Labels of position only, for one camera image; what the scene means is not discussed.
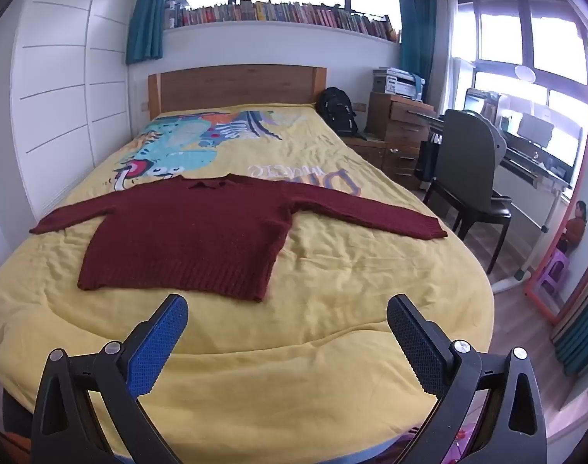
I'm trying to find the black bag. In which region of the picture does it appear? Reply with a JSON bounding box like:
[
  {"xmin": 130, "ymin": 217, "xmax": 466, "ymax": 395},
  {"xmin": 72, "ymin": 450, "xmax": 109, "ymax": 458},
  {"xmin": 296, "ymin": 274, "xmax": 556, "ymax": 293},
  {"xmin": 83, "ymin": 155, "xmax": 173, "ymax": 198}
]
[{"xmin": 415, "ymin": 140, "xmax": 440, "ymax": 182}]

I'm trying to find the black chair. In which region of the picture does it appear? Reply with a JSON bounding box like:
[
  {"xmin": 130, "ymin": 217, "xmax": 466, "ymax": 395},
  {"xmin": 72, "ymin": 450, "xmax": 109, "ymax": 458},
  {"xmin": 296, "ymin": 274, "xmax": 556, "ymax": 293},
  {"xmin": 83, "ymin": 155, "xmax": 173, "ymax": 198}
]
[{"xmin": 422, "ymin": 109, "xmax": 512, "ymax": 275}]

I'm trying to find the orange framed mirror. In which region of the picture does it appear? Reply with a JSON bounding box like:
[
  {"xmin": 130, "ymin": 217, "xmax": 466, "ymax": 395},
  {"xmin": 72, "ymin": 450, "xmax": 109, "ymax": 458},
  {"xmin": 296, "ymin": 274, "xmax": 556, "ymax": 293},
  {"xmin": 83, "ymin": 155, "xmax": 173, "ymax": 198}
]
[{"xmin": 523, "ymin": 82, "xmax": 588, "ymax": 324}]

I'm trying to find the white printer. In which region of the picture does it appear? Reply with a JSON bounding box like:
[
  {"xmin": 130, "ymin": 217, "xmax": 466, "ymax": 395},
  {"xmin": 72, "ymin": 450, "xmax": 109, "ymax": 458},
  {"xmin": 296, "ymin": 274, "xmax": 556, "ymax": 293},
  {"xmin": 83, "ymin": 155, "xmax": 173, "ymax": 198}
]
[{"xmin": 373, "ymin": 68, "xmax": 426, "ymax": 102}]

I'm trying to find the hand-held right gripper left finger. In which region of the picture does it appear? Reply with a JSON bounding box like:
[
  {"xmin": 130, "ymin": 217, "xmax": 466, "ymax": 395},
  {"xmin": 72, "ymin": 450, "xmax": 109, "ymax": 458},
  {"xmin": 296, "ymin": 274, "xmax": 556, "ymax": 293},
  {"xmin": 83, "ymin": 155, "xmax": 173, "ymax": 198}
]
[{"xmin": 30, "ymin": 293, "xmax": 189, "ymax": 464}]

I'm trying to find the black backpack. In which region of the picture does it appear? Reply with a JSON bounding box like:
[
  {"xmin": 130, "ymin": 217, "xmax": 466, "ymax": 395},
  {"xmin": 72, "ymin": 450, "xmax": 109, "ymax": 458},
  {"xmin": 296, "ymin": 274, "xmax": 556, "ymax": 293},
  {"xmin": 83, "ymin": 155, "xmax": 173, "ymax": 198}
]
[{"xmin": 317, "ymin": 87, "xmax": 360, "ymax": 137}]

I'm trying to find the wooden headboard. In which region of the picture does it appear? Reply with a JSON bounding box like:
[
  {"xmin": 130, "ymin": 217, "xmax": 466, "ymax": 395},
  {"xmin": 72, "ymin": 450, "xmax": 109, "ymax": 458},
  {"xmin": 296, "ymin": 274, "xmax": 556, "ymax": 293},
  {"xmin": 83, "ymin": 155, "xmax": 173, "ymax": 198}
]
[{"xmin": 147, "ymin": 64, "xmax": 328, "ymax": 121}]

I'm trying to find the purple stool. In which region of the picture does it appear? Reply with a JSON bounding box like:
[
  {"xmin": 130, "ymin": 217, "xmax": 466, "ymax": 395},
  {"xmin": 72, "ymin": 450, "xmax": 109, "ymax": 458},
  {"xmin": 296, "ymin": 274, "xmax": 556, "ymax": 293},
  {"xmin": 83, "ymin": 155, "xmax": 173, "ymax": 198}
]
[{"xmin": 538, "ymin": 250, "xmax": 570, "ymax": 298}]

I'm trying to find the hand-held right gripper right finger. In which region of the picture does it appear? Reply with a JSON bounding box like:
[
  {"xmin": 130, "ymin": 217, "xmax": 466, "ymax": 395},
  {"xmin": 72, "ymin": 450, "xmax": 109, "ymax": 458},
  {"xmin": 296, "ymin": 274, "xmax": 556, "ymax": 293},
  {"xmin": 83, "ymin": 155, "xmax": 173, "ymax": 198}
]
[{"xmin": 387, "ymin": 293, "xmax": 549, "ymax": 464}]

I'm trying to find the wooden drawer cabinet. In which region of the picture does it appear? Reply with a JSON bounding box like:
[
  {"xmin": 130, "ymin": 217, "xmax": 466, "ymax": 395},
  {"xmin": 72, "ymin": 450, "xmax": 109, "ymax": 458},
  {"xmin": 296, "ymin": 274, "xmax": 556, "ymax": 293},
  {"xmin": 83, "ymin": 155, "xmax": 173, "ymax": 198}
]
[{"xmin": 366, "ymin": 93, "xmax": 437, "ymax": 182}]

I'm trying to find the computer monitor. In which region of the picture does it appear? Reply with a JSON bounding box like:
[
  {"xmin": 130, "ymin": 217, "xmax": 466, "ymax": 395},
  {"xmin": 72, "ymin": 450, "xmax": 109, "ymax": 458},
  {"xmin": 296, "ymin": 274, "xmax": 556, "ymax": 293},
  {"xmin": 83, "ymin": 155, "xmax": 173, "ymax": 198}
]
[{"xmin": 518, "ymin": 113, "xmax": 555, "ymax": 148}]

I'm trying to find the wooden nightstand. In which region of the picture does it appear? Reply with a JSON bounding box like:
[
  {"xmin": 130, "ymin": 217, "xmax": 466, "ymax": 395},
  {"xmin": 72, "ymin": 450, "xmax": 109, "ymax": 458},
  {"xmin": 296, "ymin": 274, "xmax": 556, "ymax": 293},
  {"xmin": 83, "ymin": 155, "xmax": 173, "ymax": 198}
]
[{"xmin": 345, "ymin": 135, "xmax": 389, "ymax": 170}]

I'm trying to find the yellow cartoon printed blanket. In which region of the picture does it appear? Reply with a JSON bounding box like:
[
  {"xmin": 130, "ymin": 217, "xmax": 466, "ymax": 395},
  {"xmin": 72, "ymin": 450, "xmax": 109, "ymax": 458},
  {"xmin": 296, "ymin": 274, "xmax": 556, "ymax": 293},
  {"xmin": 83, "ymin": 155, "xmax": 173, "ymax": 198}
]
[{"xmin": 0, "ymin": 103, "xmax": 495, "ymax": 464}]

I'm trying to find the large corner window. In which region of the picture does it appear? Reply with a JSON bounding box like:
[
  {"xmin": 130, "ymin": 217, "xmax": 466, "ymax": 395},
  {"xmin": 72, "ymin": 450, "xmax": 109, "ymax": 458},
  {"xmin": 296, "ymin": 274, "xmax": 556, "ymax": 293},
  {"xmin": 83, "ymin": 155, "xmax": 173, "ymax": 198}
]
[{"xmin": 451, "ymin": 0, "xmax": 588, "ymax": 107}]

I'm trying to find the maroon knit sweater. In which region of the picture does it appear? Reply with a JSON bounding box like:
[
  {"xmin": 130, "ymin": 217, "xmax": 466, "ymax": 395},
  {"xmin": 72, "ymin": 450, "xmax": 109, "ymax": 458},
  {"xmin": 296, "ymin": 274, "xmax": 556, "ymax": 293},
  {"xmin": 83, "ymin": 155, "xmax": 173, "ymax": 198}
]
[{"xmin": 29, "ymin": 173, "xmax": 448, "ymax": 303}]

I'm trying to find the teal curtain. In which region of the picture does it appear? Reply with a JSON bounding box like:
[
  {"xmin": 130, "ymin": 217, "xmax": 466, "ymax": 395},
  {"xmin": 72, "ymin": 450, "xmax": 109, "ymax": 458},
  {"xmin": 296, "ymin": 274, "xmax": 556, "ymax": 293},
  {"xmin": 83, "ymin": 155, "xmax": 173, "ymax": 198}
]
[
  {"xmin": 552, "ymin": 295, "xmax": 588, "ymax": 375},
  {"xmin": 398, "ymin": 0, "xmax": 437, "ymax": 102},
  {"xmin": 126, "ymin": 0, "xmax": 170, "ymax": 65}
]

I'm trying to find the row of books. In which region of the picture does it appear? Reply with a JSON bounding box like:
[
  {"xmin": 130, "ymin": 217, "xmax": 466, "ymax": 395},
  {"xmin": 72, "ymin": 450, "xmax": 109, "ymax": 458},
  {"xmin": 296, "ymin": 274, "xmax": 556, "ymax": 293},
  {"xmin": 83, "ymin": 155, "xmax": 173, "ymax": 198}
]
[{"xmin": 164, "ymin": 0, "xmax": 402, "ymax": 42}]

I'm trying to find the white desk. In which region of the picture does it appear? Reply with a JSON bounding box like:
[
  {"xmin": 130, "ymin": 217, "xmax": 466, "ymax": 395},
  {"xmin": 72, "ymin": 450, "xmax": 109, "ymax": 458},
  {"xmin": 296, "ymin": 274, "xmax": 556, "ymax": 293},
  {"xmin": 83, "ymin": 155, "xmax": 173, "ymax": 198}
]
[{"xmin": 490, "ymin": 130, "xmax": 578, "ymax": 295}]

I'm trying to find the white wardrobe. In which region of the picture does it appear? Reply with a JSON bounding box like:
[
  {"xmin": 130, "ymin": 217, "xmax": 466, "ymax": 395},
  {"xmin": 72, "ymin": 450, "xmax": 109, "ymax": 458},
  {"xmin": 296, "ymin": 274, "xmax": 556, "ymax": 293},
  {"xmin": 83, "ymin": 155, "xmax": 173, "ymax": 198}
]
[{"xmin": 9, "ymin": 0, "xmax": 145, "ymax": 223}]

